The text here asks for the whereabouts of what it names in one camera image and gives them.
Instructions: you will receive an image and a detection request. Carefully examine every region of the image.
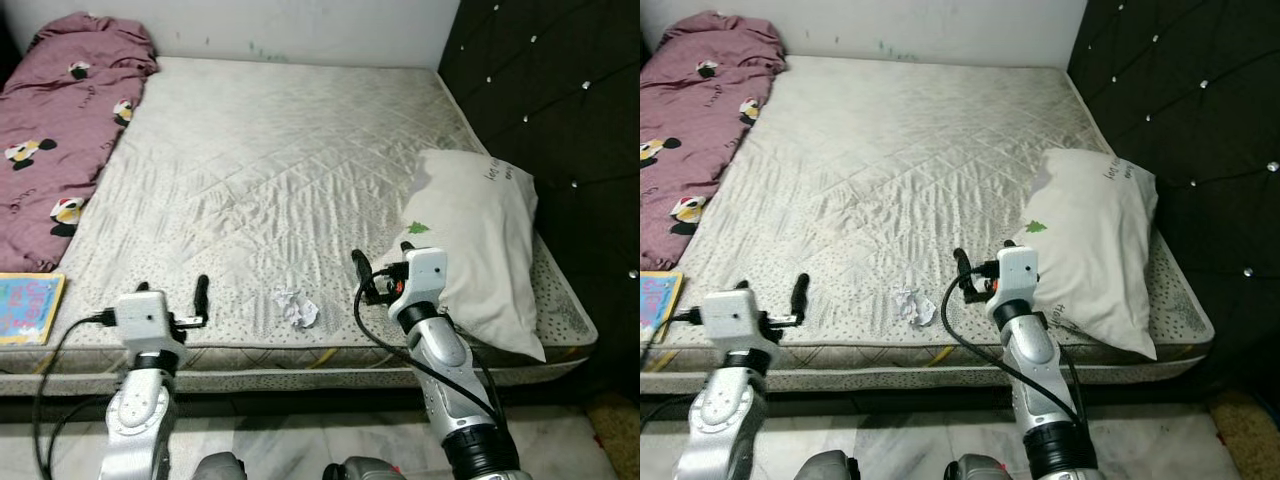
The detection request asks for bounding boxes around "brown floor mat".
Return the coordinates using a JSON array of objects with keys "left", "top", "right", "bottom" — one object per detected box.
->
[
  {"left": 1210, "top": 390, "right": 1280, "bottom": 480},
  {"left": 585, "top": 395, "right": 641, "bottom": 480}
]

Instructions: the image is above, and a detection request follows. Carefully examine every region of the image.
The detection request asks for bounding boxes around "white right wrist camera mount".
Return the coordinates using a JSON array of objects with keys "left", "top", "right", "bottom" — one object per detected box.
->
[
  {"left": 395, "top": 248, "right": 448, "bottom": 306},
  {"left": 990, "top": 245, "right": 1041, "bottom": 303}
]

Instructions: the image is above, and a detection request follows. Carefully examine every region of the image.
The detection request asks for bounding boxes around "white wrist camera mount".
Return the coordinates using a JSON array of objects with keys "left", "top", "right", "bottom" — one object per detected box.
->
[
  {"left": 115, "top": 290, "right": 191, "bottom": 351},
  {"left": 700, "top": 288, "right": 773, "bottom": 349},
  {"left": 395, "top": 248, "right": 448, "bottom": 306},
  {"left": 990, "top": 245, "right": 1041, "bottom": 303}
]

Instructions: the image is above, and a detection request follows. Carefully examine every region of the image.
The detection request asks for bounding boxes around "silver robot leg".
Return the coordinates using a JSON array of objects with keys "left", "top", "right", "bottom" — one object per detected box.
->
[
  {"left": 322, "top": 457, "right": 406, "bottom": 480},
  {"left": 192, "top": 452, "right": 248, "bottom": 480},
  {"left": 945, "top": 455, "right": 1011, "bottom": 480},
  {"left": 795, "top": 450, "right": 861, "bottom": 480}
]

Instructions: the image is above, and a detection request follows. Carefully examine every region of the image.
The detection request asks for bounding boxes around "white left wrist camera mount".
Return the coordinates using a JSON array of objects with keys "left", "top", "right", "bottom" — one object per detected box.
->
[
  {"left": 115, "top": 290, "right": 191, "bottom": 351},
  {"left": 700, "top": 288, "right": 773, "bottom": 349}
]

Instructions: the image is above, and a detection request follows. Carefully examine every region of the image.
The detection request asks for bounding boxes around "black tufted headboard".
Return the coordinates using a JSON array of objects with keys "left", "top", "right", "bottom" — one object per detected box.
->
[
  {"left": 438, "top": 0, "right": 641, "bottom": 401},
  {"left": 1066, "top": 0, "right": 1280, "bottom": 401}
]

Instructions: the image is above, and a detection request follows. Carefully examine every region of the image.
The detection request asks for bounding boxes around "white quilted mattress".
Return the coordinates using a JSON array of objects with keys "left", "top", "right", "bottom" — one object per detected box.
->
[
  {"left": 640, "top": 55, "right": 1216, "bottom": 373},
  {"left": 0, "top": 55, "right": 599, "bottom": 373}
]

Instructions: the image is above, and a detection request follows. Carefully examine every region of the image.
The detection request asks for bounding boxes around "patterned bed base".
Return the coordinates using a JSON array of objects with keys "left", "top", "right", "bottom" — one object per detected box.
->
[
  {"left": 640, "top": 345, "right": 1211, "bottom": 396},
  {"left": 0, "top": 345, "right": 591, "bottom": 398}
]

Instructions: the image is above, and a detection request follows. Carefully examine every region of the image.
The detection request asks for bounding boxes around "white paper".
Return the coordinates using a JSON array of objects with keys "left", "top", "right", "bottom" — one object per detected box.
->
[
  {"left": 276, "top": 289, "right": 320, "bottom": 329},
  {"left": 893, "top": 286, "right": 938, "bottom": 327}
]

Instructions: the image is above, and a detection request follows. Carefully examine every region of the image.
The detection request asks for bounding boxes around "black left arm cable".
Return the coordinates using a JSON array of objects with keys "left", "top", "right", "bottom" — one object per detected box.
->
[
  {"left": 33, "top": 312, "right": 119, "bottom": 480},
  {"left": 655, "top": 310, "right": 704, "bottom": 346}
]

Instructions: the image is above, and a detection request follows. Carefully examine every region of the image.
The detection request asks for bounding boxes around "purple cartoon print blanket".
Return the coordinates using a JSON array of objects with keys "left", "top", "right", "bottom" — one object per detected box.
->
[
  {"left": 640, "top": 12, "right": 788, "bottom": 273},
  {"left": 0, "top": 12, "right": 161, "bottom": 273}
]

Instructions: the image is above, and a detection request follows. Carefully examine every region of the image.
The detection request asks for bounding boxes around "white pillow green tree print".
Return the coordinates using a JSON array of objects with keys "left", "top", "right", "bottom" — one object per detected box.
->
[
  {"left": 1005, "top": 148, "right": 1159, "bottom": 361},
  {"left": 385, "top": 150, "right": 548, "bottom": 363}
]

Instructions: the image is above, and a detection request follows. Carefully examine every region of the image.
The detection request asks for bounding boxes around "silver right robot leg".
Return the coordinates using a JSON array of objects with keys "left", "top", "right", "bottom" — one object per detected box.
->
[
  {"left": 322, "top": 457, "right": 406, "bottom": 480},
  {"left": 945, "top": 455, "right": 1011, "bottom": 480}
]

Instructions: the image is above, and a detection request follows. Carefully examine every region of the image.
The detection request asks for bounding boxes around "silver left robot leg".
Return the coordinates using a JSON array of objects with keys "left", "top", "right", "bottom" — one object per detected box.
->
[
  {"left": 795, "top": 450, "right": 861, "bottom": 480},
  {"left": 192, "top": 452, "right": 248, "bottom": 480}
]

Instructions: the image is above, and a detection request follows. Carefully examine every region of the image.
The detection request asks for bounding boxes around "colourful yellow-edged children's book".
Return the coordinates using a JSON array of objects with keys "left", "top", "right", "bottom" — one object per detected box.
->
[
  {"left": 640, "top": 270, "right": 685, "bottom": 344},
  {"left": 0, "top": 272, "right": 67, "bottom": 347}
]

